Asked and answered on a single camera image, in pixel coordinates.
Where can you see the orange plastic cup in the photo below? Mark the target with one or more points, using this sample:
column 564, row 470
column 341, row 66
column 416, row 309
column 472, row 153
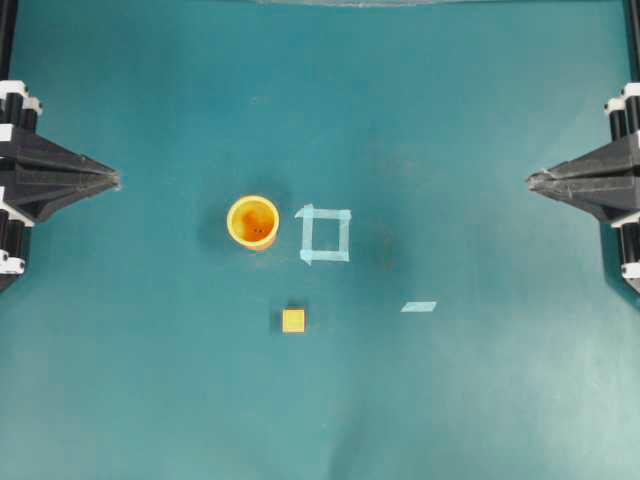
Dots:
column 253, row 222

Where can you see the orange yellow block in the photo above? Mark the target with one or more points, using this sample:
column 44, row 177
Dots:
column 293, row 321

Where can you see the light blue tape strip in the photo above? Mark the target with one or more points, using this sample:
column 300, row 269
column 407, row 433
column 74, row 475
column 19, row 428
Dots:
column 419, row 307

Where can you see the black right frame post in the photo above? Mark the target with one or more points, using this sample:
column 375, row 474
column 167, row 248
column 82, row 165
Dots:
column 631, row 14

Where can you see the light blue tape square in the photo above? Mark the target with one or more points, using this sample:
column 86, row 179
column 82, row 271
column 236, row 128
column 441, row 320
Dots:
column 325, row 234

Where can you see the black frame post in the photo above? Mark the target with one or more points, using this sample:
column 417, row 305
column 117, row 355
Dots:
column 8, row 18
column 631, row 14

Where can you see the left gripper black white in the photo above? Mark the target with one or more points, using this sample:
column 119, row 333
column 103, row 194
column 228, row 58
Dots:
column 25, row 202

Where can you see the black left frame post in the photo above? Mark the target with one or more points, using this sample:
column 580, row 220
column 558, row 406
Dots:
column 8, row 18

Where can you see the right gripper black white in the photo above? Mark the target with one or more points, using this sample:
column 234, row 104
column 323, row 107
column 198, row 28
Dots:
column 581, row 182

